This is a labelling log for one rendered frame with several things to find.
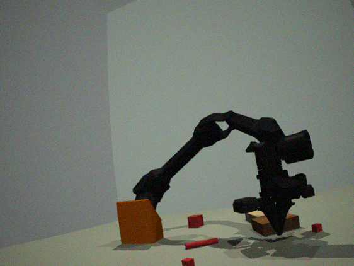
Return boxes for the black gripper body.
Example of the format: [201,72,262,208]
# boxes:
[233,166,315,214]

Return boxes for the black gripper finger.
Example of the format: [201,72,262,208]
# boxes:
[258,207,281,236]
[275,202,295,235]

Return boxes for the long red bar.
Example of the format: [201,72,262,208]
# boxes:
[185,238,218,249]

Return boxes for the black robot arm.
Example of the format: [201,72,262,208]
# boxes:
[132,110,314,210]

